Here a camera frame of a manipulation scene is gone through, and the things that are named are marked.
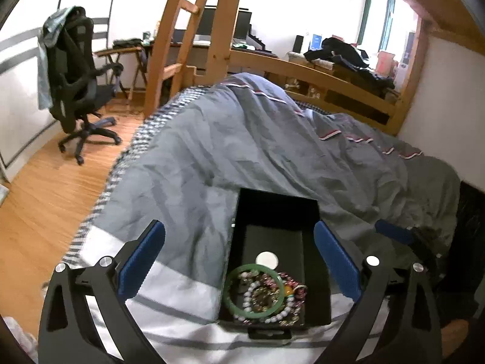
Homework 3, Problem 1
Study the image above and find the white crumpled bag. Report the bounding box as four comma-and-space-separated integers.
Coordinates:
0, 313, 40, 364

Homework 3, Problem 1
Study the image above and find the dark red bead bracelet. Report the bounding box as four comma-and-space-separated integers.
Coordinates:
279, 271, 308, 301

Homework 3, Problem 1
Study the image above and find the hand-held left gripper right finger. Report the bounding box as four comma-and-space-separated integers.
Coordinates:
313, 220, 445, 364

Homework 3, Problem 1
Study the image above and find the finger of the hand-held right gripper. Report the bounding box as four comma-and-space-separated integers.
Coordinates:
374, 219, 446, 274

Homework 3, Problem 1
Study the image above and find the green window frame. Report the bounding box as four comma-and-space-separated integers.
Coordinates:
356, 0, 399, 52

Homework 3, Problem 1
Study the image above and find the white pink bead bracelet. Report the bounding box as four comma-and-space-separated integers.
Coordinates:
237, 278, 304, 327

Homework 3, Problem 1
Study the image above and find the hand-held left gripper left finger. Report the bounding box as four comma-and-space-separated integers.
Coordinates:
38, 219, 167, 364

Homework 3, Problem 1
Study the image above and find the black rectangular box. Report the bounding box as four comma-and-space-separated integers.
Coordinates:
217, 187, 333, 341

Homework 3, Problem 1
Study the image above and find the black computer monitor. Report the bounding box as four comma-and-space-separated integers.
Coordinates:
195, 5, 253, 43

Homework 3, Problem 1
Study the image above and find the amber bead bracelet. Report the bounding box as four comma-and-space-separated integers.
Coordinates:
252, 286, 282, 309

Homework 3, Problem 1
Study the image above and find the green jade bangle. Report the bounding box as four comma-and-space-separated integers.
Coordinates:
222, 264, 286, 316

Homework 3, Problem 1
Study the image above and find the wooden folding table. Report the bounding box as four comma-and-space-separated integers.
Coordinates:
94, 45, 149, 102

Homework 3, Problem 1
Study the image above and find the wooden bunk bed frame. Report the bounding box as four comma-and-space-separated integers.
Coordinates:
143, 0, 485, 137

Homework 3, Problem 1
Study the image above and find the pile of dark clothes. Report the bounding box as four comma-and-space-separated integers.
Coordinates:
304, 37, 397, 92

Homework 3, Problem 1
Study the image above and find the white sliding door wardrobe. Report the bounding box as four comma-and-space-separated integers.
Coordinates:
0, 0, 122, 183

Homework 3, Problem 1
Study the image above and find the grey striped duvet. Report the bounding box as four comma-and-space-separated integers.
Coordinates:
62, 72, 462, 364

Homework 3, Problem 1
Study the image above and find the denim shirt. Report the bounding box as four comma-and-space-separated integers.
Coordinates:
37, 6, 78, 111

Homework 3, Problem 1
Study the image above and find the wooden desk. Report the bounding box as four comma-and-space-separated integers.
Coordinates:
146, 39, 283, 80

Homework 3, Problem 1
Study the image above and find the black office chair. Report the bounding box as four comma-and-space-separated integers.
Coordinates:
38, 6, 125, 166

